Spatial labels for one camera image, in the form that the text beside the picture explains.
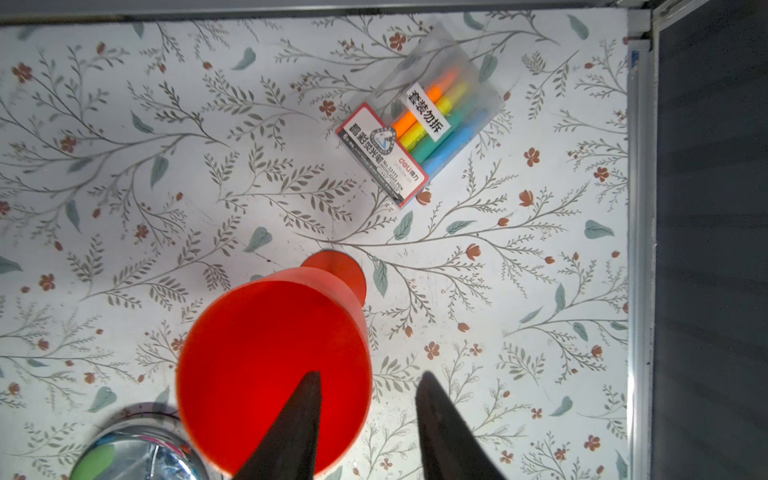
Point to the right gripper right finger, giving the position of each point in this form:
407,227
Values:
448,448

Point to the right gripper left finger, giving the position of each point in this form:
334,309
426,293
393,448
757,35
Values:
288,450

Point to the red wine glass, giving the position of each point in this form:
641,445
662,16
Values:
249,349

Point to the chrome wine glass rack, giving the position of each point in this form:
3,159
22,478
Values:
141,446

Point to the pack of coloured markers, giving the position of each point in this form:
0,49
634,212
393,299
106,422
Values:
421,116

